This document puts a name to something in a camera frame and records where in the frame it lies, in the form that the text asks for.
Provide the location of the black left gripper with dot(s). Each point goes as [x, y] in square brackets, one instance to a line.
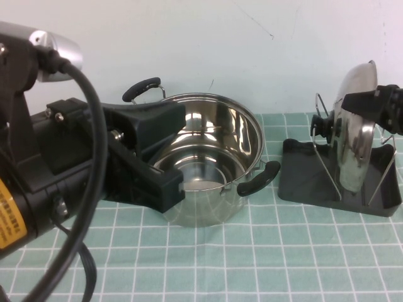
[72, 148]

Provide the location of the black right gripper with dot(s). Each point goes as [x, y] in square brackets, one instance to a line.
[393, 107]

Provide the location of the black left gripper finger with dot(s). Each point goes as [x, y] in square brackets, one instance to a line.
[170, 192]

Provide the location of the stainless steel pot lid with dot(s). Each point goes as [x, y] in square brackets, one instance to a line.
[352, 163]

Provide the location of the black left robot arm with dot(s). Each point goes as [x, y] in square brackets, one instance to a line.
[31, 220]

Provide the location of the green checked tablecloth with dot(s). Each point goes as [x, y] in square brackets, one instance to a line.
[252, 267]

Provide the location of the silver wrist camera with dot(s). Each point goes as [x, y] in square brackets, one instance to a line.
[66, 53]

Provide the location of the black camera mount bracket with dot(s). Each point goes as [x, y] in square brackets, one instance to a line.
[15, 110]

